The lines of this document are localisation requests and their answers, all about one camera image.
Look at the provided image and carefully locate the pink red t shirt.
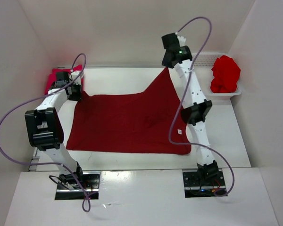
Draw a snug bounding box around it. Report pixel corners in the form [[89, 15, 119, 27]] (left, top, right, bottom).
[[44, 65, 83, 95]]

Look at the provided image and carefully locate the dark red t shirt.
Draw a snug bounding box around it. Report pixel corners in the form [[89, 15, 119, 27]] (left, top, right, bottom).
[[67, 68, 191, 155]]

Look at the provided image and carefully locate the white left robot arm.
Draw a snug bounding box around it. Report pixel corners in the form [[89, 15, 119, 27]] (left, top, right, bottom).
[[25, 71, 85, 189]]

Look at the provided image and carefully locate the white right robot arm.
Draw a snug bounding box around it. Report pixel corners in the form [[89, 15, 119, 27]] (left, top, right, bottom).
[[162, 33, 218, 186]]

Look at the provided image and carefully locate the white plastic laundry basket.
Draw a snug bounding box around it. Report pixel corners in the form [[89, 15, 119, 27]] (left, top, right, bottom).
[[194, 52, 242, 100]]

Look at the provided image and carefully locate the bright red t shirt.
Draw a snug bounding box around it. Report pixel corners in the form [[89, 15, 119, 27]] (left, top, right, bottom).
[[210, 55, 241, 93]]

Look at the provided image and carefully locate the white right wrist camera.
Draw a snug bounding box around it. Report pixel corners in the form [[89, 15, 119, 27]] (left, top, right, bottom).
[[177, 35, 186, 47]]

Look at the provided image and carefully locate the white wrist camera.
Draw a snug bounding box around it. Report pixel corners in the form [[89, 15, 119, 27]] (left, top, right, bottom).
[[71, 73, 84, 86], [177, 35, 186, 47]]

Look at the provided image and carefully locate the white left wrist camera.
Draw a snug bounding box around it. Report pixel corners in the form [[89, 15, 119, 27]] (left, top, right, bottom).
[[71, 73, 84, 86]]

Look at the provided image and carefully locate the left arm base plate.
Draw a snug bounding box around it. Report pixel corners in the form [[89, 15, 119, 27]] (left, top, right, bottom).
[[50, 171, 100, 201]]

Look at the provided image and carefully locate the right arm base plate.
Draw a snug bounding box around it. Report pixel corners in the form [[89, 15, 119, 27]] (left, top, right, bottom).
[[182, 170, 227, 198]]

